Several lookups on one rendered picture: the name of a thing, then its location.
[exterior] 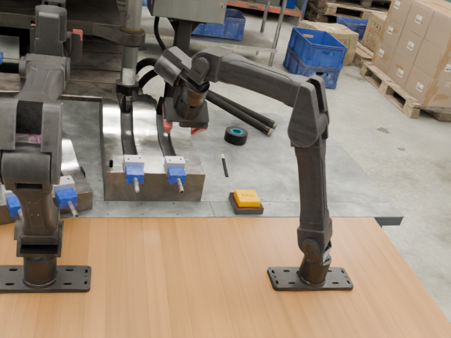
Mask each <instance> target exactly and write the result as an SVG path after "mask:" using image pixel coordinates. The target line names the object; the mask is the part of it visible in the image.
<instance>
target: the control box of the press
mask: <svg viewBox="0 0 451 338"><path fill-rule="evenodd" d="M227 2H228V0H148V1H147V8H148V10H149V12H150V15H151V16H155V20H154V35H155V37H156V39H157V41H158V43H159V45H160V47H161V48H162V51H163V52H164V50H165V49H166V47H165V45H164V43H163V41H162V40H161V38H160V35H159V33H158V22H159V19H160V17H166V18H167V19H168V20H169V22H170V24H171V26H172V27H173V29H174V42H173V46H176V47H177V48H179V49H180V50H181V51H183V52H184V53H185V54H186V55H188V53H189V44H190V39H191V33H192V32H193V30H194V29H195V28H196V27H197V26H198V25H199V24H201V25H203V24H207V23H216V24H223V22H224V18H225V14H226V6H227ZM163 81H164V82H165V87H164V97H170V98H173V95H174V92H175V89H176V87H173V86H171V85H170V84H169V83H168V82H166V81H165V80H164V79H163Z"/></svg>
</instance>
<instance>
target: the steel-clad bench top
mask: <svg viewBox="0 0 451 338"><path fill-rule="evenodd" d="M56 102H60V103H62V130H63V131H65V132H66V133H67V135H68V136H69V138H70V140H71V143H72V146H73V149H74V153H75V156H76V158H77V162H78V165H79V168H80V169H81V166H82V168H83V170H84V171H85V178H86V179H87V182H88V183H89V185H90V186H91V188H92V189H93V209H89V210H85V211H77V213H78V215H79V216H78V217H77V218H212V217H299V216H300V196H299V176H298V167H297V158H296V156H295V147H291V143H290V139H289V137H288V135H287V128H288V125H289V121H290V118H291V115H285V114H274V113H259V114H261V115H263V116H265V117H267V118H269V119H272V120H273V121H276V122H277V123H278V124H277V126H276V128H275V129H273V132H272V133H271V135H270V136H268V135H266V134H264V133H262V132H261V131H259V130H257V129H256V128H254V127H252V126H251V125H248V124H247V123H245V122H244V121H242V120H240V119H238V118H237V117H235V116H233V115H232V114H230V113H228V112H227V111H223V110H212V109H208V114H209V123H208V128H207V130H205V131H201V132H199V133H196V134H193V135H191V141H192V142H193V146H194V148H195V150H196V153H197V155H198V157H199V159H200V161H201V164H202V166H203V169H204V171H205V182H204V185H203V192H202V196H201V202H188V201H104V192H103V171H102V160H101V139H100V128H99V105H100V103H99V102H88V101H68V100H56ZM229 126H237V127H241V128H243V129H245V130H246V131H247V132H248V137H247V140H246V143H245V144H244V145H240V146H237V145H233V144H229V143H227V141H226V140H224V135H225V131H226V128H227V127H229ZM271 129H272V128H271ZM221 154H224V158H225V163H226V166H227V170H228V176H229V177H226V176H225V172H224V168H223V162H222V158H221ZM325 175H326V190H327V202H328V210H329V214H330V217H405V216H404V215H403V214H402V212H401V211H400V210H399V209H398V208H397V207H396V206H395V205H394V204H393V203H392V202H391V200H390V199H389V198H388V197H387V196H386V195H385V194H384V192H383V191H382V190H381V189H380V188H379V187H378V186H377V185H376V184H375V183H374V182H373V180H372V179H371V178H370V177H369V176H368V175H367V173H366V172H365V171H364V170H363V169H362V168H361V167H360V166H359V165H358V164H357V163H356V161H355V160H354V159H353V158H352V157H351V156H350V155H349V153H348V152H347V151H346V150H345V149H344V148H343V147H342V146H341V145H340V144H339V143H338V141H337V140H336V139H335V138H334V137H333V136H332V134H331V133H330V132H329V138H327V139H326V153H325ZM235 190H255V191H256V194H257V195H258V198H259V199H260V202H261V204H262V206H263V207H264V211H263V214H262V215H236V214H235V212H234V210H233V207H232V205H231V202H230V200H229V194H230V192H235Z"/></svg>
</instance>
